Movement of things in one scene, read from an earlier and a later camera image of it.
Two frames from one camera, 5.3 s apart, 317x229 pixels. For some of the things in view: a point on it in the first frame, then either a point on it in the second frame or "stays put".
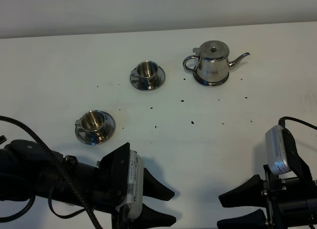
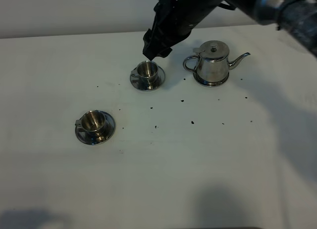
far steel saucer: x=135 y=82 stays put
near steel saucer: x=106 y=134 stays put
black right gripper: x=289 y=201 -> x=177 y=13
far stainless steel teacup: x=147 y=71 stays put
